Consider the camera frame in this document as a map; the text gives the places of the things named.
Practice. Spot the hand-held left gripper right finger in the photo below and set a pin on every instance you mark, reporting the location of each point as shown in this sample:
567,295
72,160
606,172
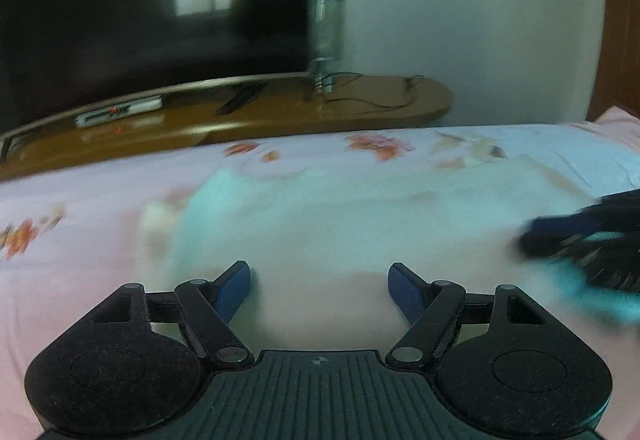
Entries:
405,290

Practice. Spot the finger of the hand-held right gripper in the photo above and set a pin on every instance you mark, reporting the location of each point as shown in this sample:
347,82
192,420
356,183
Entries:
552,235

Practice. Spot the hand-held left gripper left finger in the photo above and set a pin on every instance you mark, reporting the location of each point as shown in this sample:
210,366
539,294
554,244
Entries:
232,287

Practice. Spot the light teal white towel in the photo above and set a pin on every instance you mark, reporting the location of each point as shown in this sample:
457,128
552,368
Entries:
350,230

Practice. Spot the pink floral bed sheet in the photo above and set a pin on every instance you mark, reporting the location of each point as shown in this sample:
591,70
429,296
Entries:
75,230

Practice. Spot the black remote control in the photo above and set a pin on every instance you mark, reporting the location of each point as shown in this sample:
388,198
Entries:
241,98

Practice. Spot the wooden television stand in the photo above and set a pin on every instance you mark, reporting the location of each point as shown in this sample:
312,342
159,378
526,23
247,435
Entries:
320,112

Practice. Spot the silver set-top box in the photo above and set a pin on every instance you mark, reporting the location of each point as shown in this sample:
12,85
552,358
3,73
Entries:
117,112

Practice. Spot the brown wooden door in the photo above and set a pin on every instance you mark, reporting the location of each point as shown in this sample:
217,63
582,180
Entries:
620,14

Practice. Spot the clear glass cup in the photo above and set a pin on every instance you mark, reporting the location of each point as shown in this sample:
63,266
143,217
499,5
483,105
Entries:
326,39

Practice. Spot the black curved television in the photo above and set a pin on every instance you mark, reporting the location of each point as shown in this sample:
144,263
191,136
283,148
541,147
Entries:
145,14

